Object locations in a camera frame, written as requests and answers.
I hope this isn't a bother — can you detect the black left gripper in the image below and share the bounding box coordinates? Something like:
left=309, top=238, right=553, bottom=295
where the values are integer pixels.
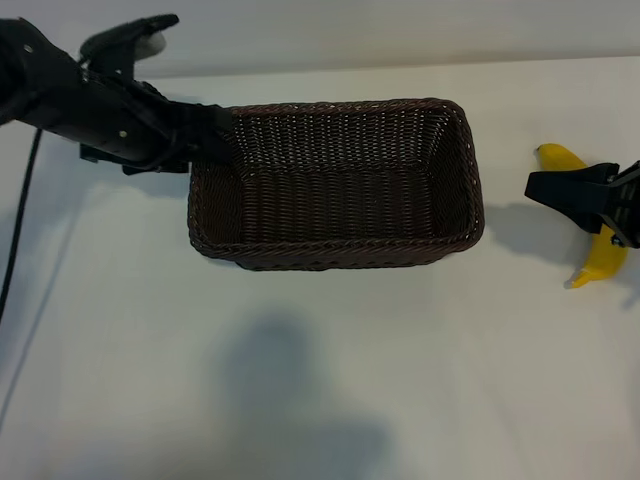
left=49, top=44, right=236, bottom=176

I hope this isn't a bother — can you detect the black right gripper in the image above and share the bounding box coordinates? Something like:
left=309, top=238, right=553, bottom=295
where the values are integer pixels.
left=523, top=159, right=640, bottom=249

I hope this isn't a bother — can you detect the yellow banana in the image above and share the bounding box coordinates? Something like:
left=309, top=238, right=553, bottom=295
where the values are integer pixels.
left=536, top=142, right=629, bottom=290

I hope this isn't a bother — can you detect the dark brown woven basket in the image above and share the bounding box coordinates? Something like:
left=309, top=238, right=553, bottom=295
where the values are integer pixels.
left=187, top=98, right=486, bottom=273

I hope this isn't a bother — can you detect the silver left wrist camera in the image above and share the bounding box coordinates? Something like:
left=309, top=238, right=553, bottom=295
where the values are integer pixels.
left=137, top=32, right=167, bottom=60

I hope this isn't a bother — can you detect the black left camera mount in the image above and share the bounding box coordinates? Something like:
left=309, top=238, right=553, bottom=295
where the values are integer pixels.
left=79, top=13, right=180, bottom=79

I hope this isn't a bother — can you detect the black braided left cable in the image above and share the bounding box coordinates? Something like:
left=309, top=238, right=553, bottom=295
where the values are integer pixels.
left=0, top=127, right=42, bottom=321

